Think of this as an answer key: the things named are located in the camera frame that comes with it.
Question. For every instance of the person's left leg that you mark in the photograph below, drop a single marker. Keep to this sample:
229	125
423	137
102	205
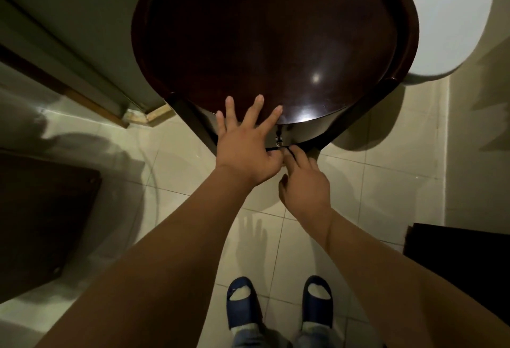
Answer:
251	337

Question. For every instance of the blue left slipper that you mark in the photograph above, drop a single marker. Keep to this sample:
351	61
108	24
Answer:
239	312

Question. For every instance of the person's left forearm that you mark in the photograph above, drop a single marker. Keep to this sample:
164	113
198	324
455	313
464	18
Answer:
167	272

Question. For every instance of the grey-green door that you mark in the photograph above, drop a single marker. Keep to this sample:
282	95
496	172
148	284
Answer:
79	20

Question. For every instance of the person's left thumb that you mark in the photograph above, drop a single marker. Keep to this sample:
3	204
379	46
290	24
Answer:
276	155

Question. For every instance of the person's leg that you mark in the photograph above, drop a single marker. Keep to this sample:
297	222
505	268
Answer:
251	337
314	337

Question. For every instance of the blue slipper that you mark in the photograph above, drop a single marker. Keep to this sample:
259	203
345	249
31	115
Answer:
316	310
239	312

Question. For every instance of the dark wooden furniture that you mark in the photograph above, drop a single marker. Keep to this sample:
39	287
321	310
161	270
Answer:
466	264

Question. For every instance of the white round seat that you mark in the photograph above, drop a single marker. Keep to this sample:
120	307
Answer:
442	16

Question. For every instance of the person's right forearm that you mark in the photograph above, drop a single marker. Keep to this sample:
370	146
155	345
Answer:
390	288

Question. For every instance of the brown wooden door frame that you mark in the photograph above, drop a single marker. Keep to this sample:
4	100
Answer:
59	86

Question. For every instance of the person's right hand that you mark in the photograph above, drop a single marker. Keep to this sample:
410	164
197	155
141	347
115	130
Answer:
305	188

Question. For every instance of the person's left little finger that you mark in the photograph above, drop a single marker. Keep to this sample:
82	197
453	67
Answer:
220	122

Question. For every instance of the round dark wooden table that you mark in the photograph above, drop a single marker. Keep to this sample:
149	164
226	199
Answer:
271	32

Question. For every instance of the person's right middle finger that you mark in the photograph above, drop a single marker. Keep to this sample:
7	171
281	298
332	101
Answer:
299	154

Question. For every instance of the small metal drawer pull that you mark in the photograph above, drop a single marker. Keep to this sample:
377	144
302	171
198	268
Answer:
279	138

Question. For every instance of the person's left hand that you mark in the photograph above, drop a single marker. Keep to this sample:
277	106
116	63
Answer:
243	148

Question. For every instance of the person's left middle finger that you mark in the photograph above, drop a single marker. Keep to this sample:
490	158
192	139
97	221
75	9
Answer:
254	110

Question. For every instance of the person's right thumb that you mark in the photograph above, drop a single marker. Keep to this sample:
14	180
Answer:
282	188

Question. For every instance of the dark wooden board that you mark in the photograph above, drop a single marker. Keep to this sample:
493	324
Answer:
40	220

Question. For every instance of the blue right slipper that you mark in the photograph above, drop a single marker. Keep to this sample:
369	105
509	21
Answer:
316	310

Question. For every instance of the person's right leg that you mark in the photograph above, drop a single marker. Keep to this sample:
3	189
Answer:
314	337

